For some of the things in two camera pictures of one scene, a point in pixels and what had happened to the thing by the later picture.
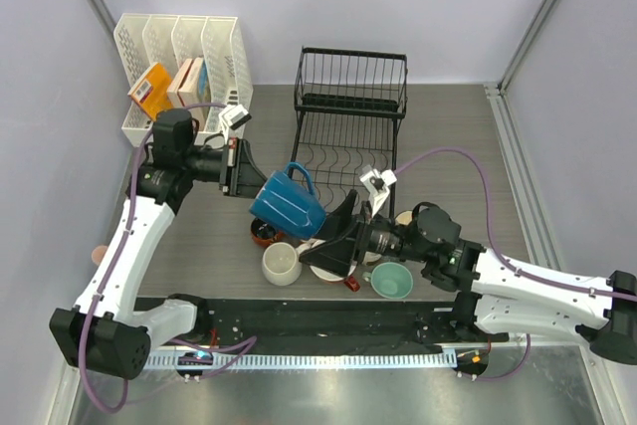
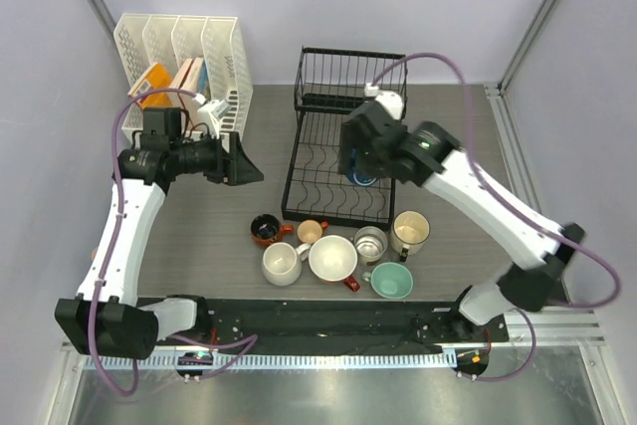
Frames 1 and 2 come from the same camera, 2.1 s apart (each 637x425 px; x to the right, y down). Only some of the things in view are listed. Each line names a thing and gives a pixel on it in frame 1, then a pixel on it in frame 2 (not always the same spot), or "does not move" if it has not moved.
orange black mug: x=265 y=234 does not move
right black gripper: x=336 y=255 to x=346 y=142
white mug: x=281 y=264 does not move
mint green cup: x=390 y=280 does not move
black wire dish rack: x=347 y=107 does not move
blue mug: x=283 y=202 to x=356 y=177
